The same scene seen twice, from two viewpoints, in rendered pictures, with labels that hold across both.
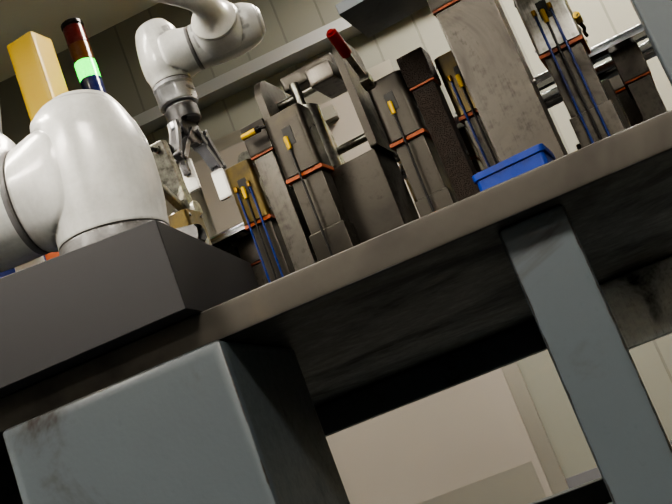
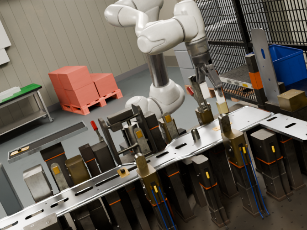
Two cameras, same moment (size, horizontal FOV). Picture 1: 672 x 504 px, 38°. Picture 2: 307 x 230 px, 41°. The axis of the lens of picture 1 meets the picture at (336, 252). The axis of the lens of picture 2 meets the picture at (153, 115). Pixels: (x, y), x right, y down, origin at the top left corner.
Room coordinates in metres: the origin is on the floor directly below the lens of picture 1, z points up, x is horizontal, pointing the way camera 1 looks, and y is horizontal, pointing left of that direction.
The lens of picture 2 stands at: (3.23, -0.89, 1.65)
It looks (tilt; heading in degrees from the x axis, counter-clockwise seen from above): 17 degrees down; 147
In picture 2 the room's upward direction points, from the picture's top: 20 degrees counter-clockwise
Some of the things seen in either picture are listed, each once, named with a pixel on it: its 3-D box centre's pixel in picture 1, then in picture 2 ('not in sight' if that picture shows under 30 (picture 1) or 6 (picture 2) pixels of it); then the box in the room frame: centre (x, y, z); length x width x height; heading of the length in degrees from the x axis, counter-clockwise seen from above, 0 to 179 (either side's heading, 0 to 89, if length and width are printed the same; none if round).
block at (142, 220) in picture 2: not in sight; (135, 203); (1.83, -0.23, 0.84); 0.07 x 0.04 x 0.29; 161
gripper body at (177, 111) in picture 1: (186, 126); (202, 63); (2.00, 0.21, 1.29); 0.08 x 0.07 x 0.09; 161
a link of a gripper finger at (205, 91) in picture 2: (189, 175); (205, 90); (1.94, 0.23, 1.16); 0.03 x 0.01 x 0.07; 71
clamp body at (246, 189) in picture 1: (275, 256); (177, 154); (1.75, 0.11, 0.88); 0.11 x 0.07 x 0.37; 161
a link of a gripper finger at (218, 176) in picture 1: (221, 184); (219, 95); (2.06, 0.19, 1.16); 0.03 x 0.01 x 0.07; 71
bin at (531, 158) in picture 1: (525, 192); not in sight; (1.36, -0.28, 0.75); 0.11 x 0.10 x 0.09; 71
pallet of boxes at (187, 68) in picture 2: not in sight; (219, 45); (-0.71, 3.00, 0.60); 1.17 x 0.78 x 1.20; 170
